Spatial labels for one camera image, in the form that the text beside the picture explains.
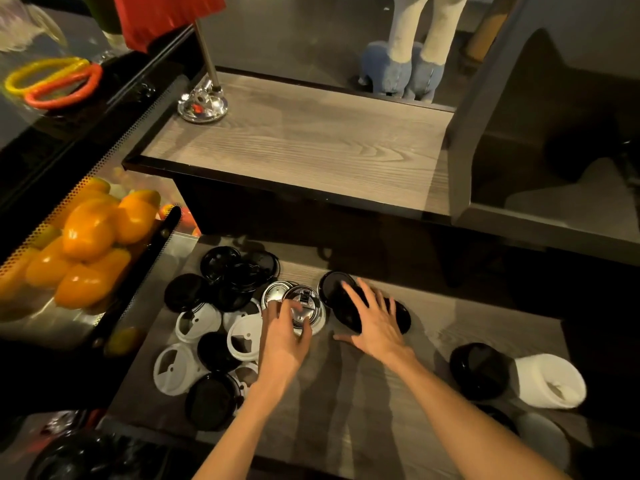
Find pile of mixed cup lids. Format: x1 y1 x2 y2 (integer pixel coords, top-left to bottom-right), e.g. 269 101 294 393
152 245 301 433

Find yellow plastic ring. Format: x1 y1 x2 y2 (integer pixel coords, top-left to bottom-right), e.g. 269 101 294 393
3 57 91 98

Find person's left hand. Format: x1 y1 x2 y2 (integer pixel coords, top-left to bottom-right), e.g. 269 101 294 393
256 298 313 395

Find person's right hand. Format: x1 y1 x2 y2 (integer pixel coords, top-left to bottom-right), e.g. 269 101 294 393
332 278 417 369

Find orange plastic ring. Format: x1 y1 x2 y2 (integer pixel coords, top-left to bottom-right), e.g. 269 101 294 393
23 63 103 111

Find person's right forearm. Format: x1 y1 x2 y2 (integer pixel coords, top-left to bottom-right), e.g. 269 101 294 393
389 352 571 480

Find clear juicer container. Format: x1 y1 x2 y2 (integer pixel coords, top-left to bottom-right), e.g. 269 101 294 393
0 0 69 53

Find person's left forearm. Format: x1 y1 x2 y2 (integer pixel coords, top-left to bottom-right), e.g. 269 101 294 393
192 384 291 480

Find dark metal organizer box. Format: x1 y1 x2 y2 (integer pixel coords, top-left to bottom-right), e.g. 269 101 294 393
446 0 640 268

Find chrome flag stand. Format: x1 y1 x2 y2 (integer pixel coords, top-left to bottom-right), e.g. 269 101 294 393
177 19 229 125

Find stack of white lids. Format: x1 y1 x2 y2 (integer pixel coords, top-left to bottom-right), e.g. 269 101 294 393
512 353 587 411

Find blue stool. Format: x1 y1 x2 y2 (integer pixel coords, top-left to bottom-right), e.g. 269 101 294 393
357 40 413 98

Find red flag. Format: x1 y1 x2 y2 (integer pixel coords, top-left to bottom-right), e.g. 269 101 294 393
112 0 227 54

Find pile of oranges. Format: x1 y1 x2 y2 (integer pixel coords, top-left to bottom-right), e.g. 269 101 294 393
0 177 162 311

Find clear plastic lids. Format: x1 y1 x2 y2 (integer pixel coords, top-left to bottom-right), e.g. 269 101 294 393
515 412 572 471

